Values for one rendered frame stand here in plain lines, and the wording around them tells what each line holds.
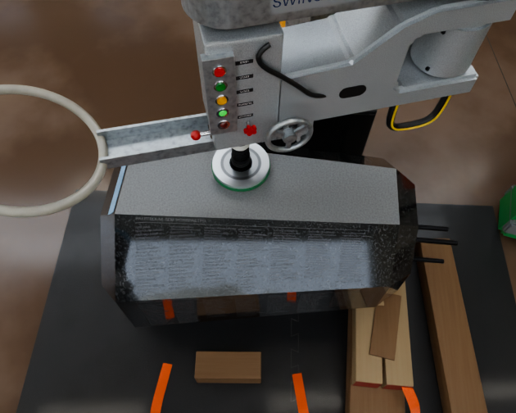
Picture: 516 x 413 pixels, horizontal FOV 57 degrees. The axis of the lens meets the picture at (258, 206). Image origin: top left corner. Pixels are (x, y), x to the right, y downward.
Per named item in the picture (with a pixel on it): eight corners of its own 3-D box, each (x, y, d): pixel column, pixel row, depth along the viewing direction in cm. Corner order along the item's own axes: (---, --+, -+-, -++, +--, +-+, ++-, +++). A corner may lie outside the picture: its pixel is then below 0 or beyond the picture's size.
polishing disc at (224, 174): (209, 187, 172) (208, 185, 171) (215, 139, 182) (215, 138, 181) (267, 190, 171) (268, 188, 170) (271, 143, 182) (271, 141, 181)
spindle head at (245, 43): (305, 88, 166) (321, -32, 127) (324, 136, 155) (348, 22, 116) (203, 106, 161) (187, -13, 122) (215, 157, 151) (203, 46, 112)
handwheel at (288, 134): (302, 125, 154) (307, 93, 141) (311, 149, 149) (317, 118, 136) (257, 133, 152) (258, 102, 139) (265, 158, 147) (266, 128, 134)
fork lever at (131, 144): (298, 99, 168) (300, 89, 164) (314, 142, 159) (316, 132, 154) (99, 131, 158) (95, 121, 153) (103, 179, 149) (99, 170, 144)
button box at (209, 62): (235, 124, 140) (232, 48, 116) (237, 130, 139) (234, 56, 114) (209, 129, 139) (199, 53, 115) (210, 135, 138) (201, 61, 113)
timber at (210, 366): (196, 383, 223) (194, 378, 213) (198, 356, 229) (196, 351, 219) (260, 383, 223) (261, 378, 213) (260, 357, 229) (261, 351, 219)
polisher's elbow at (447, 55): (396, 51, 154) (414, -3, 137) (441, 30, 159) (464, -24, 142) (436, 88, 146) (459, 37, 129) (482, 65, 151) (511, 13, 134)
